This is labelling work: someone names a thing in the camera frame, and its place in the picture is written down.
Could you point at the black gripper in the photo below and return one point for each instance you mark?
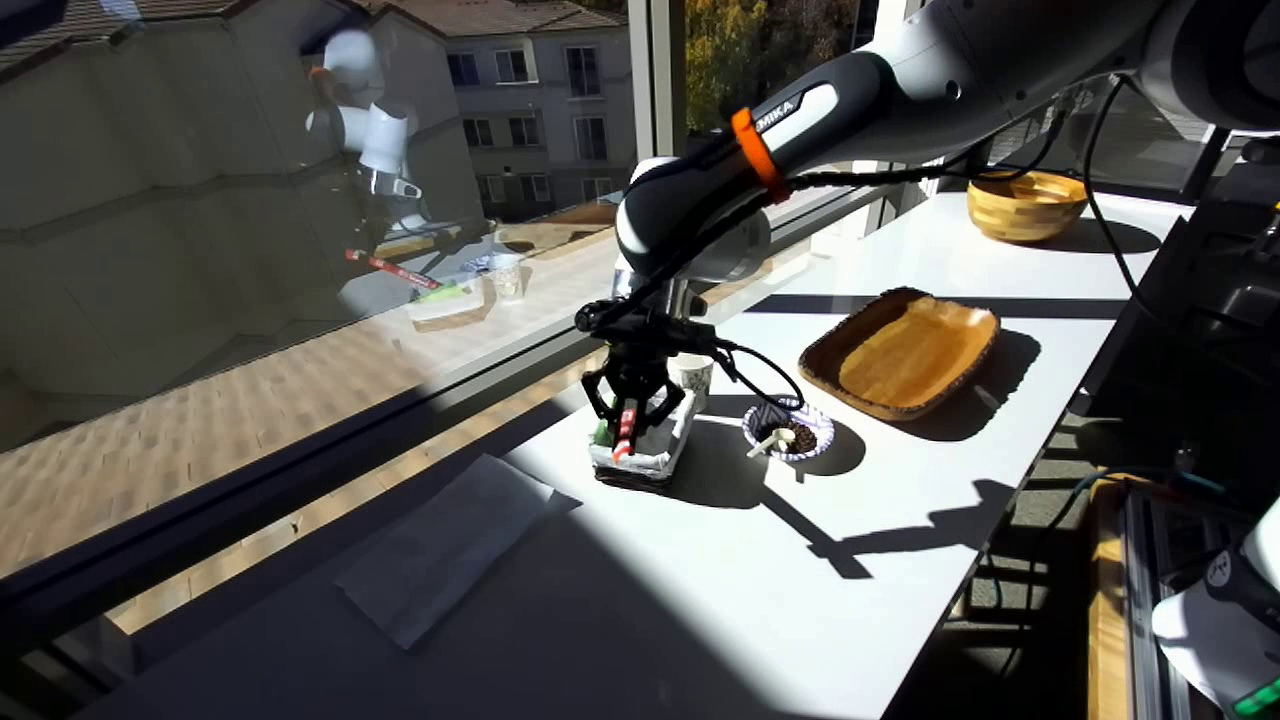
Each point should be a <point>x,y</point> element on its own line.
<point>638,344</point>

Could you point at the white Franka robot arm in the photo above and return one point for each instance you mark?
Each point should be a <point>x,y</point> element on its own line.
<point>824,114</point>

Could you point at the green packet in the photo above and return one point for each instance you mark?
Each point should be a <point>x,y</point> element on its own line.
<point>601,435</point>

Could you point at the small white round bowl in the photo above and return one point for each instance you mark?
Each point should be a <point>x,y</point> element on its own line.
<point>788,435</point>

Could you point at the brown oblong wooden bowl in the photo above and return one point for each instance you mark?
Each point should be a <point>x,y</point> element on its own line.
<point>906,354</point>

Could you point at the round light wooden bowl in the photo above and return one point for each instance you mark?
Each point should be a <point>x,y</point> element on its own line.
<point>1025,206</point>

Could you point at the white rectangular tray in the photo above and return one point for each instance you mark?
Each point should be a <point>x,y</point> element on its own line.
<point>656,454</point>

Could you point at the white paper cup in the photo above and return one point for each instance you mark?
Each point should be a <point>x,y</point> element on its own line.
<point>693,373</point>

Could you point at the small light spoon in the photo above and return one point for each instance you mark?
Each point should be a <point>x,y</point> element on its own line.
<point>775,444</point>

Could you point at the yellow wooden board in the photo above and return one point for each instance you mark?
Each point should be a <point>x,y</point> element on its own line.
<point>1107,614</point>

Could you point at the white device with green mark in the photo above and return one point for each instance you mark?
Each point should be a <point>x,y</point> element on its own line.
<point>1223,625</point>

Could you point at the window frame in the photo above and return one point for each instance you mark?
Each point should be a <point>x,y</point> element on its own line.
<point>653,80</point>

